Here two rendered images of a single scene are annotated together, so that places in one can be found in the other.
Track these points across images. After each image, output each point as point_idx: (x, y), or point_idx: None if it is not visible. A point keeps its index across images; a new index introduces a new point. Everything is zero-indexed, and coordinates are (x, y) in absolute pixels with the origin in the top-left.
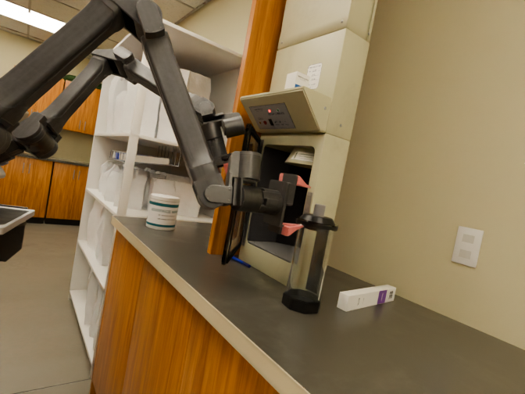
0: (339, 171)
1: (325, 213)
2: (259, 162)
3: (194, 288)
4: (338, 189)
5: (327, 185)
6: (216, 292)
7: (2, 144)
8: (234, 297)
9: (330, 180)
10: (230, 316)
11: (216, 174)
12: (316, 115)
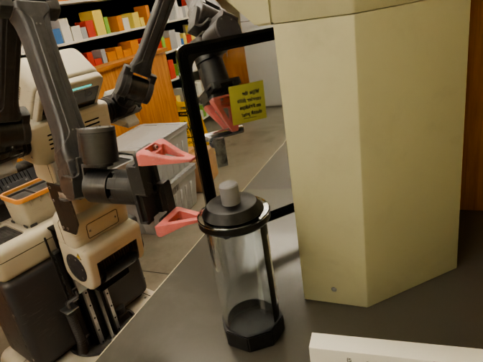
0: (342, 90)
1: (330, 177)
2: (93, 141)
3: (180, 263)
4: (353, 128)
5: (317, 126)
6: (190, 275)
7: (21, 136)
8: (196, 288)
9: (322, 113)
10: (139, 315)
11: (65, 162)
12: (234, 1)
